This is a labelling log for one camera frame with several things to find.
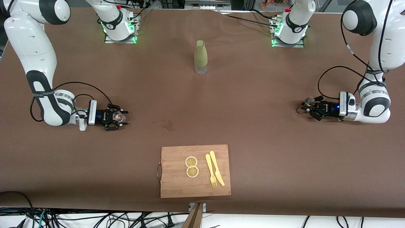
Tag steel hourglass jigger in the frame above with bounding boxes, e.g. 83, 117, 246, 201
296, 97, 316, 114

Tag brown table cover sheet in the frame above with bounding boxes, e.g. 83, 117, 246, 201
0, 6, 405, 219

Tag wooden cutting board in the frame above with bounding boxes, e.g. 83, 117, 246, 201
157, 144, 231, 199

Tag green sleeved glass bottle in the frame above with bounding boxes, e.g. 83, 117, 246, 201
194, 40, 208, 75

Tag yellow plastic fork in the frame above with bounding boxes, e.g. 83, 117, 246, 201
205, 154, 218, 188

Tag colourful packaged items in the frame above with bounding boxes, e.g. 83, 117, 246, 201
261, 0, 287, 9

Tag yellow plastic knife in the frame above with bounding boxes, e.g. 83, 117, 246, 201
209, 151, 225, 187

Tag grey equipment box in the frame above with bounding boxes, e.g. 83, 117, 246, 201
184, 0, 232, 10

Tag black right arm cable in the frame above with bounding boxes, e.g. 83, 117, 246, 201
29, 81, 110, 122

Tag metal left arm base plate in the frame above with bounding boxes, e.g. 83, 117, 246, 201
270, 17, 305, 48

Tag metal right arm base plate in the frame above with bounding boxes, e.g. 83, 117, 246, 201
104, 13, 140, 44

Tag black base cable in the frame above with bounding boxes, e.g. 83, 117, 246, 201
220, 9, 280, 27

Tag teal cable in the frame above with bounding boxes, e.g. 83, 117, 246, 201
38, 209, 48, 228

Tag thick black cable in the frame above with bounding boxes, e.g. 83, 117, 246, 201
0, 191, 34, 219

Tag brown slanted post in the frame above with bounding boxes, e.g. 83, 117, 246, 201
183, 203, 204, 228

